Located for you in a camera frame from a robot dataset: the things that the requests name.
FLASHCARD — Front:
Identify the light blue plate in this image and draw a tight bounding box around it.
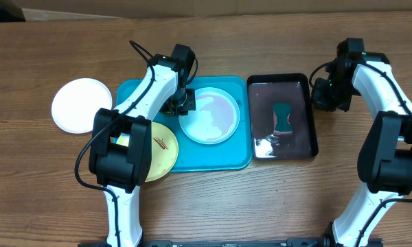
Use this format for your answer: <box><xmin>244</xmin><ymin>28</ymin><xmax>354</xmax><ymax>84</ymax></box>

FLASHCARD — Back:
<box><xmin>179</xmin><ymin>87</ymin><xmax>240</xmax><ymax>145</ymax></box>

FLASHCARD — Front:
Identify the yellow plate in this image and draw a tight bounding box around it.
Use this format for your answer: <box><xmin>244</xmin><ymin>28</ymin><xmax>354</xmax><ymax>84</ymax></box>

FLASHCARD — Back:
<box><xmin>115</xmin><ymin>121</ymin><xmax>179</xmax><ymax>183</ymax></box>

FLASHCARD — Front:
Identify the green sponge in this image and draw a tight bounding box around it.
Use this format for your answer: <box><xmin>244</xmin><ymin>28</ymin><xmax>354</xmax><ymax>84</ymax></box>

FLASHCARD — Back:
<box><xmin>273</xmin><ymin>102</ymin><xmax>293</xmax><ymax>135</ymax></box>

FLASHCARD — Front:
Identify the white plate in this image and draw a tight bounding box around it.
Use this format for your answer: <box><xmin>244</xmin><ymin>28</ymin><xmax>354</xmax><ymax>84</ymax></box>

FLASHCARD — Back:
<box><xmin>51</xmin><ymin>78</ymin><xmax>113</xmax><ymax>134</ymax></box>

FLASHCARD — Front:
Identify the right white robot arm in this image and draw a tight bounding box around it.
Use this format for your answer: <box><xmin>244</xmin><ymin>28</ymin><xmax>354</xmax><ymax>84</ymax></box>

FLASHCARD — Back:
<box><xmin>309</xmin><ymin>38</ymin><xmax>412</xmax><ymax>247</ymax></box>

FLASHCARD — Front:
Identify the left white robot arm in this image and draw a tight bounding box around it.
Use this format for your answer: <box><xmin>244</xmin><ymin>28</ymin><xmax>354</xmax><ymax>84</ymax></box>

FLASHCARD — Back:
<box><xmin>82</xmin><ymin>41</ymin><xmax>198</xmax><ymax>246</ymax></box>

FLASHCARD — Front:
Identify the black rectangular tray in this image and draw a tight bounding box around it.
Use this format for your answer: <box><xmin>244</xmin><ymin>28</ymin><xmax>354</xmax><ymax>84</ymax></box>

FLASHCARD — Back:
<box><xmin>247</xmin><ymin>73</ymin><xmax>319</xmax><ymax>160</ymax></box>

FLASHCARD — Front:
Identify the teal plastic tray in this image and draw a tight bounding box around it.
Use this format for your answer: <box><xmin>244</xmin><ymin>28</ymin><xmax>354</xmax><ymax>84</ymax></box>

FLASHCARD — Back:
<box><xmin>115</xmin><ymin>75</ymin><xmax>253</xmax><ymax>173</ymax></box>

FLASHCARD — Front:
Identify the cardboard backdrop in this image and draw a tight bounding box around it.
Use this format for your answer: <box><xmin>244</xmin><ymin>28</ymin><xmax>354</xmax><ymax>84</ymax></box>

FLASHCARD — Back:
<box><xmin>14</xmin><ymin>0</ymin><xmax>412</xmax><ymax>18</ymax></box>

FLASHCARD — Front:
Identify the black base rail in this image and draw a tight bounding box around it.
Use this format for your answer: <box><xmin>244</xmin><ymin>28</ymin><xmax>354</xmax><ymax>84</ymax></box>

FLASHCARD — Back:
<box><xmin>78</xmin><ymin>237</ymin><xmax>384</xmax><ymax>247</ymax></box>

